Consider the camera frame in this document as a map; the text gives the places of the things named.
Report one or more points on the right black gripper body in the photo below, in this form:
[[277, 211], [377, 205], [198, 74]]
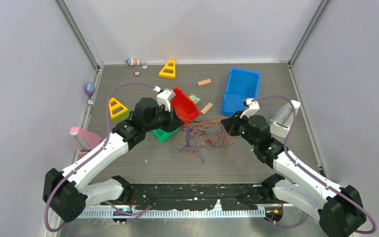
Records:
[[244, 130]]

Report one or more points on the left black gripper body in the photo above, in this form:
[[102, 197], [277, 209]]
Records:
[[162, 119]]

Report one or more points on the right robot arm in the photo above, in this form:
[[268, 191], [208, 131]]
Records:
[[337, 209]]

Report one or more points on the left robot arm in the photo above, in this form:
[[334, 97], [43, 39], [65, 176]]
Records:
[[68, 192]]

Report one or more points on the red plastic bin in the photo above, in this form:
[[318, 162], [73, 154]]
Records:
[[184, 107]]

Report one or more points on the green plastic bin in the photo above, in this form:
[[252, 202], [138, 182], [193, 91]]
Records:
[[162, 135]]

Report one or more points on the white tape dispenser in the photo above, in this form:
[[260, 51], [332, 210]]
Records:
[[281, 122]]

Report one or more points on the yellow triangle block near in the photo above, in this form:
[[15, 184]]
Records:
[[117, 110]]

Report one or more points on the yellow triangle block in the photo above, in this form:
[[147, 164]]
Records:
[[168, 70], [117, 110]]

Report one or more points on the green small toy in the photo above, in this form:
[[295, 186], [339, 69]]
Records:
[[195, 98]]

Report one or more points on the wooden block near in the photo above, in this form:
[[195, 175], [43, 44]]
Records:
[[206, 108]]

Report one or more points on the wooden block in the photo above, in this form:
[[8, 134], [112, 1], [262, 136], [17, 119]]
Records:
[[206, 108], [204, 82]]

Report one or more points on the blue plastic bin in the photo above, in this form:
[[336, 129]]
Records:
[[241, 84]]

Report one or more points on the yellow triangle block far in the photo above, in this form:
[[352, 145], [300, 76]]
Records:
[[168, 70]]

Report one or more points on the wooden block far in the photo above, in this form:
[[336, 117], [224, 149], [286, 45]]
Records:
[[204, 82]]

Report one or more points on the small figurine toy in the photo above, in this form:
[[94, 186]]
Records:
[[132, 62]]

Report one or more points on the purple round toy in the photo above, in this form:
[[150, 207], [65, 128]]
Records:
[[89, 89]]

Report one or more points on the pink tape dispenser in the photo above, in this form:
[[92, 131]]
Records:
[[84, 140]]

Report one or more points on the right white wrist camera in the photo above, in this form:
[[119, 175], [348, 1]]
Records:
[[251, 107]]

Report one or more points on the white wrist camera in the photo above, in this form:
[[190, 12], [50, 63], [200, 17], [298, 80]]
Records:
[[164, 97], [251, 107]]

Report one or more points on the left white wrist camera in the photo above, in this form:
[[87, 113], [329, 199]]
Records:
[[164, 97]]

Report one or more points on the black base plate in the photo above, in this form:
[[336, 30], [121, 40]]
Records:
[[198, 197]]

